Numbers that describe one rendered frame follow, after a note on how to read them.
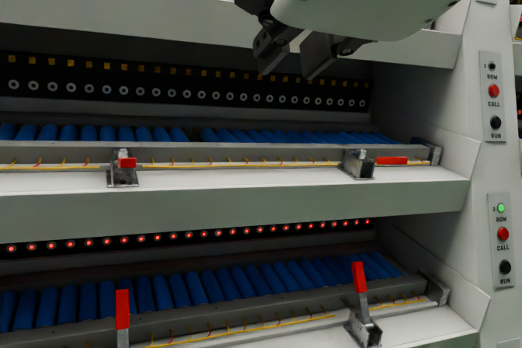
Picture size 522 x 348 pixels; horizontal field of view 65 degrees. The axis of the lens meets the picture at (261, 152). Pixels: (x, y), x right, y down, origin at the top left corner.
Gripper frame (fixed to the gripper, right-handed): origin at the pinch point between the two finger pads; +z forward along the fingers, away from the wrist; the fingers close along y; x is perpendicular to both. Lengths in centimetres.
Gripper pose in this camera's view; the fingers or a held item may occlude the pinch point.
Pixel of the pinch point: (294, 47)
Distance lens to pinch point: 31.4
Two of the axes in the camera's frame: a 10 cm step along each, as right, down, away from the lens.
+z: -3.9, 2.5, 8.9
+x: 0.8, 9.7, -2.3
